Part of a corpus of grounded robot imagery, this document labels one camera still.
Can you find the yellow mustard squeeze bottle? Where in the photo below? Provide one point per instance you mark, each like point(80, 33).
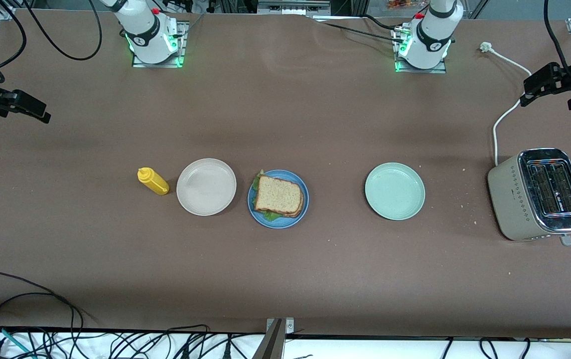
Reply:
point(153, 181)

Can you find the brown bread slice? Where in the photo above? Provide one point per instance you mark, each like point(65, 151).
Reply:
point(278, 194)
point(301, 204)

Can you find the green lettuce leaf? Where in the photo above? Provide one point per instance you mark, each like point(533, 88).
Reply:
point(270, 216)

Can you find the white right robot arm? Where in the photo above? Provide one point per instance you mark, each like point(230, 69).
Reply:
point(143, 25)

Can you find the light green plate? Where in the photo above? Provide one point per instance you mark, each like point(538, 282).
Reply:
point(395, 191)

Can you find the beige plate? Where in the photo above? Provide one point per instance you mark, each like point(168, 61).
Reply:
point(206, 187)

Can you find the blue plate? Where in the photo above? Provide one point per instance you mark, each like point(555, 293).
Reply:
point(285, 224)

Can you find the beige chrome-top toaster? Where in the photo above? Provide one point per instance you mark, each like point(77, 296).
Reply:
point(512, 204)

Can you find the orange snack packet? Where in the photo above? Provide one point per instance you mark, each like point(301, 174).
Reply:
point(397, 4)

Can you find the grey metal frame box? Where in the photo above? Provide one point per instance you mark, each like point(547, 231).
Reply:
point(293, 7)

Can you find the metal table edge bracket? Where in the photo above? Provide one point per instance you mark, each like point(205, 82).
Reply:
point(273, 344)

